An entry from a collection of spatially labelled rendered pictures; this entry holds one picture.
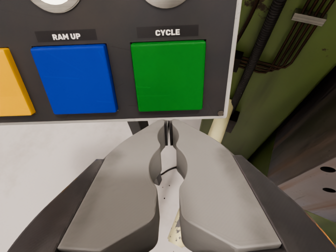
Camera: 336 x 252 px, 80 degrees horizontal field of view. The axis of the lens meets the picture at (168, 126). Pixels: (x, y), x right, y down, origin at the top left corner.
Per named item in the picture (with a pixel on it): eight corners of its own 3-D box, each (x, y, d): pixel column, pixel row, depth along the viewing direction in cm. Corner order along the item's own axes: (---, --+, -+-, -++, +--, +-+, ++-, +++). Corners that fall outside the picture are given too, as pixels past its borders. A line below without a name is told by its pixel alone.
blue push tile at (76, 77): (116, 113, 23) (103, 45, 20) (52, 115, 24) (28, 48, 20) (119, 106, 25) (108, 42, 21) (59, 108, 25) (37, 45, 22)
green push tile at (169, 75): (202, 110, 24) (206, 41, 20) (138, 113, 24) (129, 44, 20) (200, 104, 25) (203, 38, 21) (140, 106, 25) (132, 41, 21)
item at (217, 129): (185, 249, 50) (186, 250, 45) (165, 239, 51) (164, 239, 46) (233, 110, 68) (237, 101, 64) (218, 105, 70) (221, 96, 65)
